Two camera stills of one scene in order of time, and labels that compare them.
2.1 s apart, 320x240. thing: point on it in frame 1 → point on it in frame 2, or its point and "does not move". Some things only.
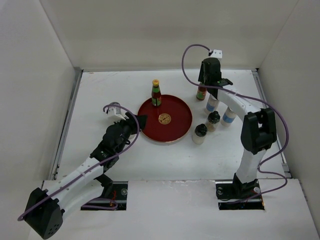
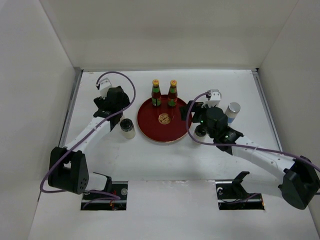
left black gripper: (131, 121) → (100, 102)
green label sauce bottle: (201, 93) → (172, 93)
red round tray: (167, 123) does not move
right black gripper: (201, 76) → (184, 110)
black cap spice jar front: (199, 135) does not move
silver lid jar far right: (228, 117) does not move
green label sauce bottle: (156, 93) does not move
